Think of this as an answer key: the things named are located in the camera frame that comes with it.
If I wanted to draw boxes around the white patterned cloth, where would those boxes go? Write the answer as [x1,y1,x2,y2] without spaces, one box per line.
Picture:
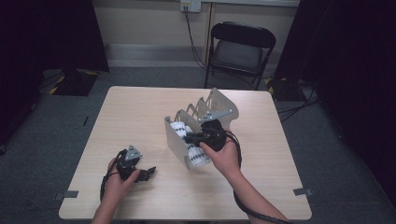
[169,121,212,168]

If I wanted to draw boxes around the black stand base yellow tape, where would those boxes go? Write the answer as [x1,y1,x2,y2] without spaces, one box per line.
[49,68,99,97]

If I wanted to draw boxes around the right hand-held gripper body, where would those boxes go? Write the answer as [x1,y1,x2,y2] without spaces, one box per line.
[198,108,234,153]

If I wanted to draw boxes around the person's right hand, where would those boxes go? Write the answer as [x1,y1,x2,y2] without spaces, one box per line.
[199,138,242,181]

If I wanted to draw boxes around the black folding chair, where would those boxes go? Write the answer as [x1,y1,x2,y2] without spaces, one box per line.
[205,21,277,91]

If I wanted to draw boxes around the black wall socket cable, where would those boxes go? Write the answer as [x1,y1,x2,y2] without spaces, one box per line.
[184,6,208,70]

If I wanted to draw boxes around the left hand-held gripper cable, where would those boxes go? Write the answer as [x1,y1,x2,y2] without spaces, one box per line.
[99,150,121,204]

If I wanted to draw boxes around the right hand-held gripper cable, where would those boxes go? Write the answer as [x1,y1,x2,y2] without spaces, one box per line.
[224,130,295,224]

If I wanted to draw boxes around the grey tape strip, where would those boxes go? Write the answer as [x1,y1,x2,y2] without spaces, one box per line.
[54,189,79,201]
[292,187,313,197]

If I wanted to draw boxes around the white wall socket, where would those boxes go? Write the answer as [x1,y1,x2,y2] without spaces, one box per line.
[180,0,203,13]

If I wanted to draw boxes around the grey metal expandable rack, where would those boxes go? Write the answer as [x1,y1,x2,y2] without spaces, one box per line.
[163,87,240,172]

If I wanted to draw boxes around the black floor cables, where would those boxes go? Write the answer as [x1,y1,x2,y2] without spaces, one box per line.
[275,79,320,124]

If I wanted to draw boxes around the black curtain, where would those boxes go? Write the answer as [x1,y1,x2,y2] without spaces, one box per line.
[0,0,110,147]
[274,0,396,197]

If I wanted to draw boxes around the beige wall conduit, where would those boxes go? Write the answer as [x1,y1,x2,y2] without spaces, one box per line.
[204,2,216,64]

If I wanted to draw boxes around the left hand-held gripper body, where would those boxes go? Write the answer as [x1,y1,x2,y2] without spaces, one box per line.
[116,145,146,183]

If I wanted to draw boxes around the hand-held gripper cable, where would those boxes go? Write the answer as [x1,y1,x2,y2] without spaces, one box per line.
[224,130,295,224]
[99,150,121,204]

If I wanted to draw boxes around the person's left hand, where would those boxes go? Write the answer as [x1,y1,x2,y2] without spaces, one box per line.
[104,158,143,206]

